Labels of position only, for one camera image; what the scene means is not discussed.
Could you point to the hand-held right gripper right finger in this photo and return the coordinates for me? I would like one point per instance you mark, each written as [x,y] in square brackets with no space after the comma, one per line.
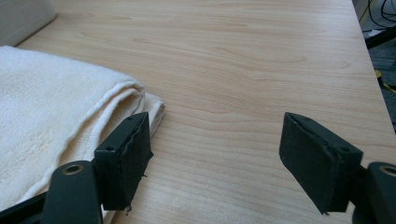
[314,158]

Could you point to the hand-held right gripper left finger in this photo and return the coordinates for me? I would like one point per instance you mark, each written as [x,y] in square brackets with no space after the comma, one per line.
[124,161]

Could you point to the white towel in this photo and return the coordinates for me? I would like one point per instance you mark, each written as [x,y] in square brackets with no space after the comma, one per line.
[46,112]

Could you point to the black metal stand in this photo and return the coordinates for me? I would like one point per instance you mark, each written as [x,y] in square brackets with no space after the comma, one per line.
[381,36]

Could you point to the grey box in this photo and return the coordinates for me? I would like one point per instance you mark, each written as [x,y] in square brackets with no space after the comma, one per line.
[18,18]

